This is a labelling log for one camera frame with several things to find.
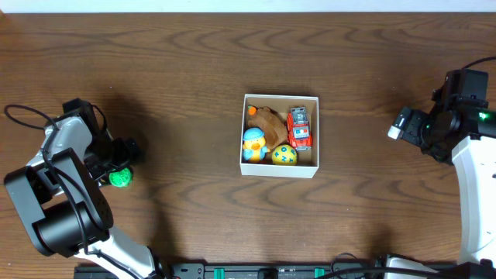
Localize green ridged disc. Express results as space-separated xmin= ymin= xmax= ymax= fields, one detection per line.
xmin=108 ymin=167 xmax=133 ymax=188

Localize yellow ball blue letters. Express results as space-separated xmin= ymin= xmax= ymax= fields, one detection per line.
xmin=271 ymin=144 xmax=298 ymax=166

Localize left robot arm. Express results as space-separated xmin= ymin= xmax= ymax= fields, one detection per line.
xmin=4 ymin=98 xmax=171 ymax=278

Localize brown plush toy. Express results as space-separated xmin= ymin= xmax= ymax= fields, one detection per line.
xmin=248 ymin=105 xmax=288 ymax=150

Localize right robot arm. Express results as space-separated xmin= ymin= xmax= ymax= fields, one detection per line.
xmin=387 ymin=67 xmax=495 ymax=264

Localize left black cable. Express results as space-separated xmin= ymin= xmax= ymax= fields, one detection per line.
xmin=3 ymin=103 xmax=140 ymax=279

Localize black cable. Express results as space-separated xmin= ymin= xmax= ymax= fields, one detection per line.
xmin=460 ymin=56 xmax=496 ymax=71
xmin=3 ymin=103 xmax=140 ymax=279

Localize red toy fire truck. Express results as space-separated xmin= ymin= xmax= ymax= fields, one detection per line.
xmin=286 ymin=107 xmax=312 ymax=151

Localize yellow duck toy blue hat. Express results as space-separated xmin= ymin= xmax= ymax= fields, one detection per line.
xmin=242 ymin=127 xmax=269 ymax=164

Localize white cardboard box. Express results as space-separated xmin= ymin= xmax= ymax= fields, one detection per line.
xmin=239 ymin=94 xmax=320 ymax=178

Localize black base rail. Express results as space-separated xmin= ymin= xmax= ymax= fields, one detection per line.
xmin=73 ymin=251 xmax=462 ymax=279

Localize right black cable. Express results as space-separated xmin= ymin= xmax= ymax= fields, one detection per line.
xmin=460 ymin=56 xmax=496 ymax=71

